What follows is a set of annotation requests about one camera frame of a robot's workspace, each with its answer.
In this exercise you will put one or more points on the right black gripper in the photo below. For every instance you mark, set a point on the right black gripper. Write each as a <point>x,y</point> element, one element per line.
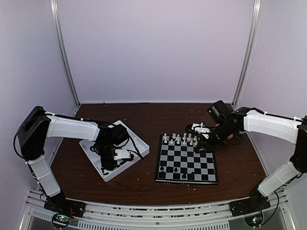
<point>202,143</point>

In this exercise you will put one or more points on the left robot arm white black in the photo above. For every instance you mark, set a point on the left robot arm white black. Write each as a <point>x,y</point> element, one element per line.
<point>29,141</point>

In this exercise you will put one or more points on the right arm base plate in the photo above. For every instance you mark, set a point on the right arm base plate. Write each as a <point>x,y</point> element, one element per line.
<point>245,206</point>

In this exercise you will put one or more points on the white plastic tray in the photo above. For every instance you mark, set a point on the white plastic tray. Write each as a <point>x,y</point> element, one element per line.
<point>134,144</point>

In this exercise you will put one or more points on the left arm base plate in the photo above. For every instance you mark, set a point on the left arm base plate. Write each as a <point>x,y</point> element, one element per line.
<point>65,206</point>

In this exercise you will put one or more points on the aluminium corner post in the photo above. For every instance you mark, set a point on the aluminium corner post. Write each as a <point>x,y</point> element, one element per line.
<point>63,53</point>
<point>251,43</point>

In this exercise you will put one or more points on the black white chess board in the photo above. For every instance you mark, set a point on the black white chess board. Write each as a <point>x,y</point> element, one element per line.
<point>187,161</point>

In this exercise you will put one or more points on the left aluminium corner post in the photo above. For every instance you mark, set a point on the left aluminium corner post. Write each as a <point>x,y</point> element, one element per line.
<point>63,53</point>

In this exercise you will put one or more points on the white chess pieces row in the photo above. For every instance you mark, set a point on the white chess pieces row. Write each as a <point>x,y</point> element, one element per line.
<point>185,140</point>

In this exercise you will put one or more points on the black chess piece on board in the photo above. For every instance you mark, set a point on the black chess piece on board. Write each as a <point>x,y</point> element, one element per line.
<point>185,176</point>

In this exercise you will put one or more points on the right aluminium corner post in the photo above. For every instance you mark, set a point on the right aluminium corner post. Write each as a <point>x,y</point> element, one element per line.
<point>251,43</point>

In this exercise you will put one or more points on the black chess piece king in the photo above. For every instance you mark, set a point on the black chess piece king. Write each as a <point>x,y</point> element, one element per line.
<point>191,176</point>

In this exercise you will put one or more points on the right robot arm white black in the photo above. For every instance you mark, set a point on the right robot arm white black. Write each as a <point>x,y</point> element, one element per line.
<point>285,137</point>

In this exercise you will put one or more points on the black rook board corner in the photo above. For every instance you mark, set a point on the black rook board corner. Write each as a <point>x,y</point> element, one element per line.
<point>162,174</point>

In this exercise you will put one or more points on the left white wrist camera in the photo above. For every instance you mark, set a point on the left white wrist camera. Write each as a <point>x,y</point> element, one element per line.
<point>123,154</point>

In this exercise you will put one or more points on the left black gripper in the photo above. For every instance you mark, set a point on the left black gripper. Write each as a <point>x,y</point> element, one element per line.
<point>106,165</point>

